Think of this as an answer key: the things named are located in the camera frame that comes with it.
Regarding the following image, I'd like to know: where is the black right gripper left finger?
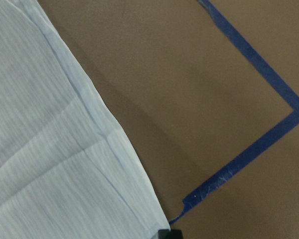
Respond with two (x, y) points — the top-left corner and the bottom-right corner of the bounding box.
(158, 229), (170, 239)

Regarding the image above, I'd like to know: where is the light blue button-up shirt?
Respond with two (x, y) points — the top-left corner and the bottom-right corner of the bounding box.
(0, 0), (170, 239)

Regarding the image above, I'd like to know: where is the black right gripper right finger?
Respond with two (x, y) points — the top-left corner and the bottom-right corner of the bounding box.
(169, 230), (183, 239)

